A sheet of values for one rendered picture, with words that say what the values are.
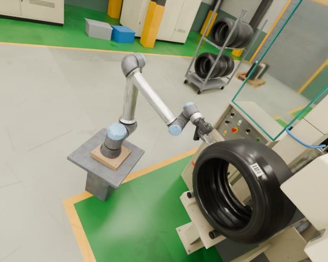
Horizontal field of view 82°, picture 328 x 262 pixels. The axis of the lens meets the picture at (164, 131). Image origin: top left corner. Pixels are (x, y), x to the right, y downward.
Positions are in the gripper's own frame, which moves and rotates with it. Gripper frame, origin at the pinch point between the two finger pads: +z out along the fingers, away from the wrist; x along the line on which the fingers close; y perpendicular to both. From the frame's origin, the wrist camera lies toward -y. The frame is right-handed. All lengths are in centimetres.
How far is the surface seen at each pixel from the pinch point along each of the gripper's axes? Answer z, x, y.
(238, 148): 16.8, -8.5, 22.7
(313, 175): 44, -37, 56
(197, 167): 9.6, -12.1, -9.1
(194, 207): 27.1, -5.1, -39.8
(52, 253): 11, -96, -123
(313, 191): 47, -37, 53
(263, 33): -579, 802, -60
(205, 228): 43, -6, -38
